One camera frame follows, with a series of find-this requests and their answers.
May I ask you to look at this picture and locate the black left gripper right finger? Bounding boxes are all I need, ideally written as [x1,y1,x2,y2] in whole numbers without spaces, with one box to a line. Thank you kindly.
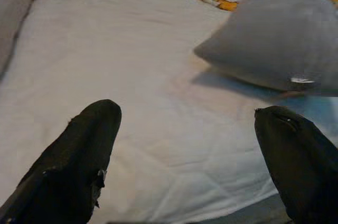
[253,105,338,224]

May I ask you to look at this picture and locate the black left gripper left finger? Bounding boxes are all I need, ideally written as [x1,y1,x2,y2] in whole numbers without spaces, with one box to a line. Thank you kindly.
[0,99,123,224]

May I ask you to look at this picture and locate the grey pillow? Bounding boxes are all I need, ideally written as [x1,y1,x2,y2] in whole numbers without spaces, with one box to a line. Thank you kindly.
[194,0,338,97]

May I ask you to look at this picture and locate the grey patterned mattress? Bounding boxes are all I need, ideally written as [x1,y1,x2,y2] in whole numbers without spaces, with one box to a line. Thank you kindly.
[105,192,294,224]

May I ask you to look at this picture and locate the white quilted mattress pad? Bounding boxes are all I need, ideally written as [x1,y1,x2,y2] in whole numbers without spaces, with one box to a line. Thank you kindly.
[0,0,338,224]

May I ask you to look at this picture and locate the beige printed headboard cushion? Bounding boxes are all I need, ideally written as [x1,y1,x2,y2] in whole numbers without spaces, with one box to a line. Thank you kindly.
[0,0,34,77]

